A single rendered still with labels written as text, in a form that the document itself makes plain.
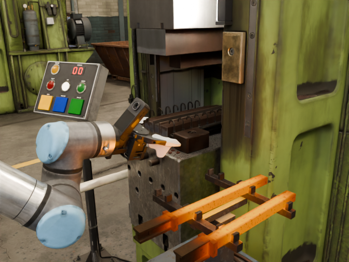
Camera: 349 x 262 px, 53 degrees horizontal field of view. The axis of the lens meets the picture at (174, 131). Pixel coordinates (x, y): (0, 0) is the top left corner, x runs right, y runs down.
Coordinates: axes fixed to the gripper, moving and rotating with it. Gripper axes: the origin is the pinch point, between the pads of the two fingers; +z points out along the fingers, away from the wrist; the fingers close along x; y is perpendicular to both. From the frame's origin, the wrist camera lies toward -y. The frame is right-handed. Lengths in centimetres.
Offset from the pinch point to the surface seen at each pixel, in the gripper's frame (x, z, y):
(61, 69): -94, 17, 19
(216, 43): -29, 45, -23
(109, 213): -96, 84, 130
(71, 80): -84, 19, 20
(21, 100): -447, 166, 203
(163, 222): 23.2, -15.9, 11.3
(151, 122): -31.8, 27.3, 15.7
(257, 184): 25.5, 17.8, 4.8
